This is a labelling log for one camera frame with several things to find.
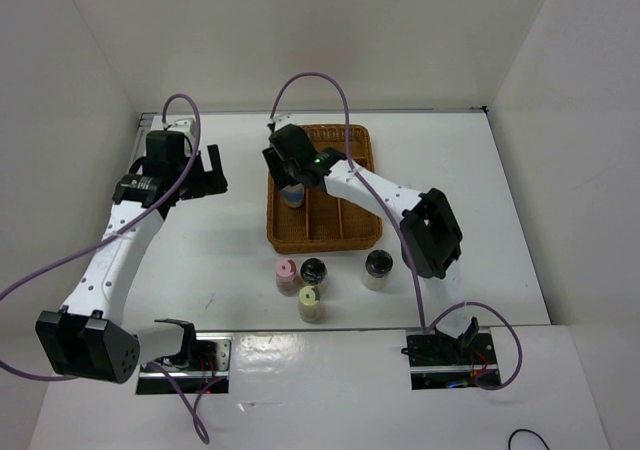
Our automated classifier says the blue label silver cap bottle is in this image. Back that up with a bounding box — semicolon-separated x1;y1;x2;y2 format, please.
280;184;305;209

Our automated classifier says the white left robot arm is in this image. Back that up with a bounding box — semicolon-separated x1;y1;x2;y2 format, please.
35;119;227;384

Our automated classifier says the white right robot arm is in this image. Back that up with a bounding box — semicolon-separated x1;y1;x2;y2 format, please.
263;120;465;333

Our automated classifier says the brown wicker divided basket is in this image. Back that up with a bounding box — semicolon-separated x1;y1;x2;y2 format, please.
266;124;383;255

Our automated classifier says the black lid spice jar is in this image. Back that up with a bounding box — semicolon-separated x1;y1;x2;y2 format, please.
300;257;328;293

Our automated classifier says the pink lid spice jar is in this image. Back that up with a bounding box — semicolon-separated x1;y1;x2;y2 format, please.
275;258;301;296

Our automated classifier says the black lid pepper jar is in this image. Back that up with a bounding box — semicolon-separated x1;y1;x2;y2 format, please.
362;250;393;291

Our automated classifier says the yellow lid spice jar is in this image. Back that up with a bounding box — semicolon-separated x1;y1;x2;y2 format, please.
298;286;324;323

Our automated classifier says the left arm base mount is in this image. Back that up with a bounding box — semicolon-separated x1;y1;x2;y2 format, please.
135;332;233;396

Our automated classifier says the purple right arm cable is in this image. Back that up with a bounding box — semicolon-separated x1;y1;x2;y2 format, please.
269;72;526;394

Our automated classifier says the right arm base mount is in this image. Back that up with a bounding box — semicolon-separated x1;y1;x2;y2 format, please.
400;331;502;391

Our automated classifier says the black cable loop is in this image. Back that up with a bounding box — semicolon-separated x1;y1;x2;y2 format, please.
508;428;551;450

